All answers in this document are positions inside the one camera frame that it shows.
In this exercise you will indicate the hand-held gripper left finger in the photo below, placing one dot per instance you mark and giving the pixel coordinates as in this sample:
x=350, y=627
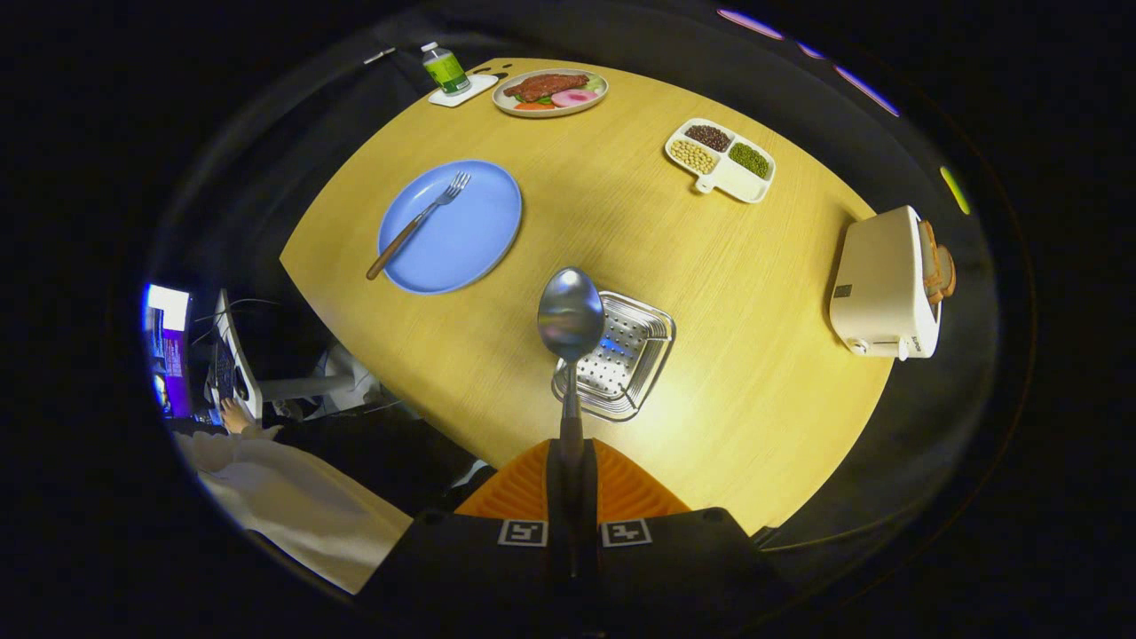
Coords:
x=470, y=559

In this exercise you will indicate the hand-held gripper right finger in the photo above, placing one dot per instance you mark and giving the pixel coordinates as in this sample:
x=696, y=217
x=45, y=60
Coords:
x=666, y=559

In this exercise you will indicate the metal spoon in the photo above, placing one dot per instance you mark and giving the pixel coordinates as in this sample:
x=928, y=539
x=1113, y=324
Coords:
x=571, y=315

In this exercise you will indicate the metal drainer basket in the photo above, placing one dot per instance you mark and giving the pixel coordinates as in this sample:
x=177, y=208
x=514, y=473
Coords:
x=630, y=355

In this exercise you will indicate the blue round plate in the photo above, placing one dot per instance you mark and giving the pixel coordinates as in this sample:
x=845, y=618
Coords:
x=470, y=240

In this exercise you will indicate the white toaster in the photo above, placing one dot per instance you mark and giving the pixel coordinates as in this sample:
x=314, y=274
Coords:
x=879, y=284

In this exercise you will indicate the white divided tray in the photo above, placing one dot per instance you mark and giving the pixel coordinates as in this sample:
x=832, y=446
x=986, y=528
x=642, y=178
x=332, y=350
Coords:
x=732, y=182

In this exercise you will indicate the brown toast slice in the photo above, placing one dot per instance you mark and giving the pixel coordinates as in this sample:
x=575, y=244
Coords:
x=946, y=271
x=928, y=257

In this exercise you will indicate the pile of yellow soybeans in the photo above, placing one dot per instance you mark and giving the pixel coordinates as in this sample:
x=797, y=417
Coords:
x=692, y=156

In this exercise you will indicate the pile of green beans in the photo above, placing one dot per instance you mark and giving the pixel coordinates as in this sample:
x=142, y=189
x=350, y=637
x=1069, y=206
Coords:
x=750, y=160

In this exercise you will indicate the pile of dark red beans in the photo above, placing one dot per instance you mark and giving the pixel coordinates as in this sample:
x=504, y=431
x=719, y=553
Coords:
x=708, y=138

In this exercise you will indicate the orange carrot slice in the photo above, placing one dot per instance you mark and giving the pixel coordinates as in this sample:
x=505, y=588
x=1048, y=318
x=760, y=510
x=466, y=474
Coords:
x=531, y=106

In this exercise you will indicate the round beige food plate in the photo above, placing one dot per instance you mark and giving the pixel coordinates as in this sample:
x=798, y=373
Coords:
x=596, y=99

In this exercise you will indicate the pink ham slice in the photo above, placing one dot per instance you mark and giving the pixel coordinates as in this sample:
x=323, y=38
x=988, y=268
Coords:
x=575, y=98

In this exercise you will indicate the white square coaster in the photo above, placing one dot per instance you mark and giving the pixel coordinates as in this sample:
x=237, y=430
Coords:
x=479, y=87

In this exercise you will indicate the brown steak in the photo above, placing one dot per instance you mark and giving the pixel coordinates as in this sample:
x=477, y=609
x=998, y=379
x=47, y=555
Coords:
x=543, y=86

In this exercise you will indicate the green label plastic bottle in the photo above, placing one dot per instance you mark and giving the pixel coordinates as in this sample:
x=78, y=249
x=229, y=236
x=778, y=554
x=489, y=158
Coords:
x=446, y=71

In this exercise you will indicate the white clip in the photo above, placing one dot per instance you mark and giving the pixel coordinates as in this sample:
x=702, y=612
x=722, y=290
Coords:
x=379, y=55

